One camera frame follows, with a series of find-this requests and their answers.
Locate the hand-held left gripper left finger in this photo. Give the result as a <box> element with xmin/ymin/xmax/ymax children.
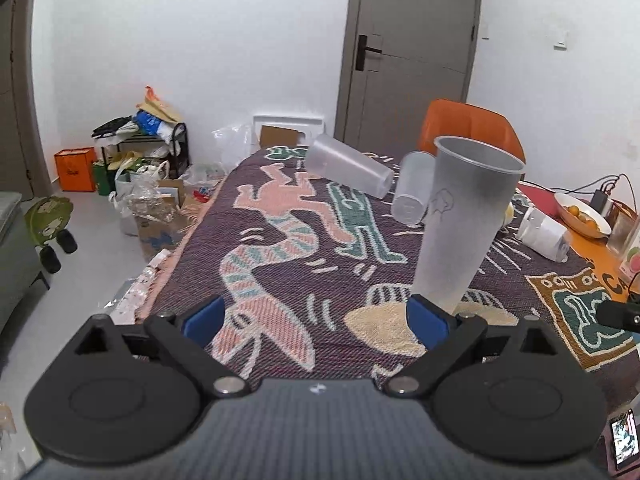
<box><xmin>70</xmin><ymin>296</ymin><xmax>251</xmax><ymax>399</ymax></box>

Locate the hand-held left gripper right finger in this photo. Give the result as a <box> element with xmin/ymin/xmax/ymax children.
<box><xmin>382</xmin><ymin>294</ymin><xmax>566</xmax><ymax>397</ymax></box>

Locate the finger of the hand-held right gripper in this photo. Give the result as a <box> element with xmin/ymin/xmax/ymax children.
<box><xmin>596</xmin><ymin>300</ymin><xmax>640</xmax><ymax>332</ymax></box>

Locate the frosted plastic cup with doodle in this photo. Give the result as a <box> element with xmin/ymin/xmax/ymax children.
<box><xmin>411</xmin><ymin>136</ymin><xmax>526</xmax><ymax>314</ymax></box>

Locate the pink and green carton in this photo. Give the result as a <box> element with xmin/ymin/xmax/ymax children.
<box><xmin>620</xmin><ymin>237</ymin><xmax>640</xmax><ymax>282</ymax></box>

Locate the clear plastic packaging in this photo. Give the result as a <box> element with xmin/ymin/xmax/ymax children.
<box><xmin>106</xmin><ymin>250</ymin><xmax>172</xmax><ymax>327</ymax></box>

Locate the glass jar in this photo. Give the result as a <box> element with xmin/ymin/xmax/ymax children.
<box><xmin>607</xmin><ymin>208</ymin><xmax>640</xmax><ymax>257</ymax></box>

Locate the cardboard box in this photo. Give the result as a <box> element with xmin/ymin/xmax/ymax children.
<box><xmin>134</xmin><ymin>178</ymin><xmax>189</xmax><ymax>257</ymax></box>

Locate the printed blanket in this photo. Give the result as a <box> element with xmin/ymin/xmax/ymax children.
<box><xmin>137</xmin><ymin>145</ymin><xmax>640</xmax><ymax>411</ymax></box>

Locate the white fruit bowl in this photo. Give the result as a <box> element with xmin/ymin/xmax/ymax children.
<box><xmin>553</xmin><ymin>192</ymin><xmax>612</xmax><ymax>239</ymax></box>

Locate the smartphone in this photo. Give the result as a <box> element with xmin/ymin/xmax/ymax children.
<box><xmin>609</xmin><ymin>408</ymin><xmax>640</xmax><ymax>472</ymax></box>

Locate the red placemat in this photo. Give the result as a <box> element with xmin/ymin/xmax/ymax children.
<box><xmin>516</xmin><ymin>184</ymin><xmax>557</xmax><ymax>212</ymax></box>

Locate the black storage rack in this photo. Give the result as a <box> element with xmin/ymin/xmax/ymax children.
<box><xmin>95</xmin><ymin>122</ymin><xmax>191</xmax><ymax>181</ymax></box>

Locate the green paper bag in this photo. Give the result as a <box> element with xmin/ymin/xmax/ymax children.
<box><xmin>92</xmin><ymin>160</ymin><xmax>117</xmax><ymax>196</ymax></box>

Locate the clear plastic bag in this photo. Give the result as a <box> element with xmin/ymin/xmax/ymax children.
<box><xmin>211</xmin><ymin>122</ymin><xmax>257</xmax><ymax>172</ymax></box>

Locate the green plush toy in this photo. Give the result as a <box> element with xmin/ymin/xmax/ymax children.
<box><xmin>25</xmin><ymin>196</ymin><xmax>79</xmax><ymax>274</ymax></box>

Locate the brown cardboard sheet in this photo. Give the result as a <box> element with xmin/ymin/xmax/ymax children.
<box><xmin>260</xmin><ymin>126</ymin><xmax>301</xmax><ymax>149</ymax></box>

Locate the grey sofa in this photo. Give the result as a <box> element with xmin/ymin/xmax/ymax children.
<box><xmin>0</xmin><ymin>192</ymin><xmax>51</xmax><ymax>334</ymax></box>

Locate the orange paper box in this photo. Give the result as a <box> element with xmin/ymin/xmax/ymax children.
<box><xmin>54</xmin><ymin>147</ymin><xmax>97</xmax><ymax>192</ymax></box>

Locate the orange chair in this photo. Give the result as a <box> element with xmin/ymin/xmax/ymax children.
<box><xmin>417</xmin><ymin>99</ymin><xmax>527</xmax><ymax>181</ymax></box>

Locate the blue and white packet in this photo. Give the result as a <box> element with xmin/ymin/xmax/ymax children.
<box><xmin>134</xmin><ymin>109</ymin><xmax>174</xmax><ymax>136</ymax></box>

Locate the white foam board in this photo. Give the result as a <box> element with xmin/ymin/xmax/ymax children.
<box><xmin>252</xmin><ymin>113</ymin><xmax>325</xmax><ymax>152</ymax></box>

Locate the grey-brown door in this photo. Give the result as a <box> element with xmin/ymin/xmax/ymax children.
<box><xmin>335</xmin><ymin>0</ymin><xmax>485</xmax><ymax>156</ymax></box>

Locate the brown wardrobe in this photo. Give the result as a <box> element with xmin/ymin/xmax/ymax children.
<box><xmin>0</xmin><ymin>0</ymin><xmax>51</xmax><ymax>197</ymax></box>

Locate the black cable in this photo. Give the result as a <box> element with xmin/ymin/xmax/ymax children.
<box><xmin>552</xmin><ymin>174</ymin><xmax>636</xmax><ymax>197</ymax></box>

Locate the black door handle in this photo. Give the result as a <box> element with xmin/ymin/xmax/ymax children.
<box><xmin>354</xmin><ymin>35</ymin><xmax>383</xmax><ymax>72</ymax></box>

